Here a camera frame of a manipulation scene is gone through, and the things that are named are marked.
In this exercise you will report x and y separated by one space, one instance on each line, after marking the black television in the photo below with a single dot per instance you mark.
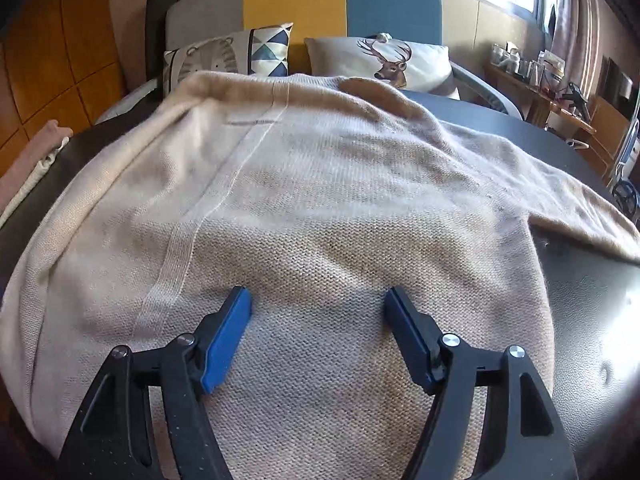
617 88

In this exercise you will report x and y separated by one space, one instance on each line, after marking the black leather ottoman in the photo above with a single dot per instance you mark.
593 299

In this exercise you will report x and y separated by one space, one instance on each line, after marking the tiger print cushion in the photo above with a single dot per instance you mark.
259 51

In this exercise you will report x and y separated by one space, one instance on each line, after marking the folded pink garment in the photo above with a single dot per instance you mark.
32 165

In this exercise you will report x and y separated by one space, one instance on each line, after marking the deer print cushion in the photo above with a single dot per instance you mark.
404 65

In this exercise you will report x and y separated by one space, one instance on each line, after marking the grey yellow blue sofa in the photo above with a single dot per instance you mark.
169 24

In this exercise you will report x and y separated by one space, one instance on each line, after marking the wooden side table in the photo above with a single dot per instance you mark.
541 107

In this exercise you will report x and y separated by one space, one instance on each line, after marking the beige knit sweater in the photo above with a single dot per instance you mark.
318 195

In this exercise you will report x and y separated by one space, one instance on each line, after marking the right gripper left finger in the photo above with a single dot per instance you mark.
112 435

